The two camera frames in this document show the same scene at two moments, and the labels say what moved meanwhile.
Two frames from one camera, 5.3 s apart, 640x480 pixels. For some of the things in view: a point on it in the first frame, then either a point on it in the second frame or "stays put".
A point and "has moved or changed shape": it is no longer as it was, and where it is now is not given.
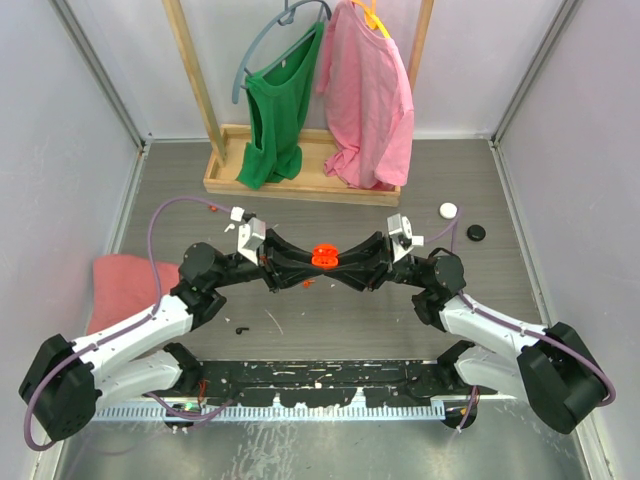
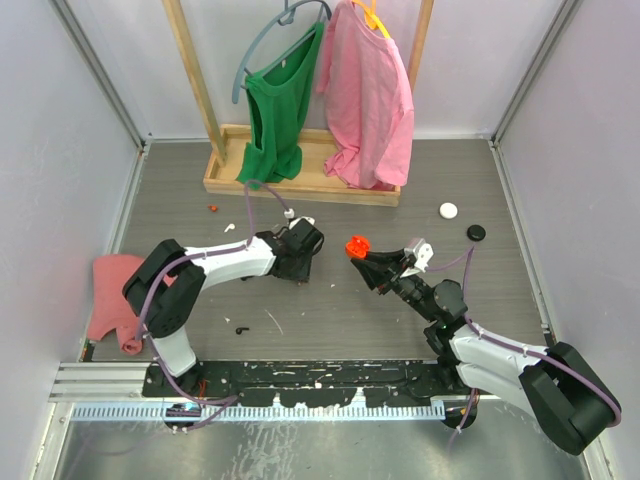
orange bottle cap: [324, 255] has moved or changed shape
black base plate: [330, 383] stays put
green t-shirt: [280, 98] stays put
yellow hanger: [370, 16] stays put
